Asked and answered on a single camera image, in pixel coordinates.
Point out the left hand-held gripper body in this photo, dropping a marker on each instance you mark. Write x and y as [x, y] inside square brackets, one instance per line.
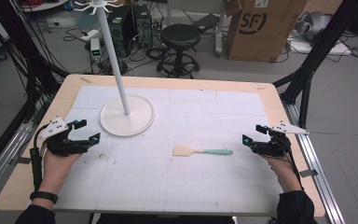
[59, 146]

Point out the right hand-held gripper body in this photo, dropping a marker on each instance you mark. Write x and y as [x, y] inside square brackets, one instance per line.
[276, 146]

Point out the white hook rack stand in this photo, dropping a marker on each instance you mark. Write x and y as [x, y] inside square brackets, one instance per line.
[136, 118]

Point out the person's left hand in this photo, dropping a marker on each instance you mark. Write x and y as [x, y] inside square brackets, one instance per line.
[56, 168]

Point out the person's right hand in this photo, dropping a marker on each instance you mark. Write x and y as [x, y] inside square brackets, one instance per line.
[284, 172]

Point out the metal table clamp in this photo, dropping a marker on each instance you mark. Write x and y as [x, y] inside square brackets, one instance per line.
[309, 173]
[21, 160]

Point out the brown tape strip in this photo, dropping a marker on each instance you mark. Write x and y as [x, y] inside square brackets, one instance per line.
[85, 80]

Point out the black wristband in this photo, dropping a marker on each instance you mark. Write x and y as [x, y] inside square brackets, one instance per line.
[45, 196]

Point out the small device with green display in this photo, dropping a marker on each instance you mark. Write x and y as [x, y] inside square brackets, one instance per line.
[95, 49]

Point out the large cardboard box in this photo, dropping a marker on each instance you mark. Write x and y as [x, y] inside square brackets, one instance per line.
[261, 42]

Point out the white grid mat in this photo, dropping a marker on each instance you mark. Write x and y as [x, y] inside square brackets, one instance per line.
[167, 183]

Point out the white power strip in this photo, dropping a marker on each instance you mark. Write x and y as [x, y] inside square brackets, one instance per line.
[90, 34]

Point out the white flat board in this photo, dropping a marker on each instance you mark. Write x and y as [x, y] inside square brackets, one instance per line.
[317, 47]

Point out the black computer tower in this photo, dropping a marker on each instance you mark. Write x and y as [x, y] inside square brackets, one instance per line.
[143, 25]
[119, 31]

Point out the white stand leg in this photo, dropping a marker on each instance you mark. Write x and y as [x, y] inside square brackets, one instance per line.
[219, 34]

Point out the grey rounded machine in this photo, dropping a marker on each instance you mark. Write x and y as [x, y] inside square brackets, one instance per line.
[313, 25]

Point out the black flat laptop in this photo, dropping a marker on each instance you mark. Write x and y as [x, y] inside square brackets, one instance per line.
[205, 22]

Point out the white round table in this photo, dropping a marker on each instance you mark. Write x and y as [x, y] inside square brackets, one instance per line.
[43, 5]

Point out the black round stool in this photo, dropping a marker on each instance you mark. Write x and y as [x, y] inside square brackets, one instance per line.
[180, 35]

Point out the aluminium rail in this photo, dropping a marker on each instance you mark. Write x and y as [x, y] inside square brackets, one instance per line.
[3, 161]
[317, 174]

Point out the black metal frame stand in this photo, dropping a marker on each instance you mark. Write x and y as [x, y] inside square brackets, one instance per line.
[320, 46]
[31, 62]

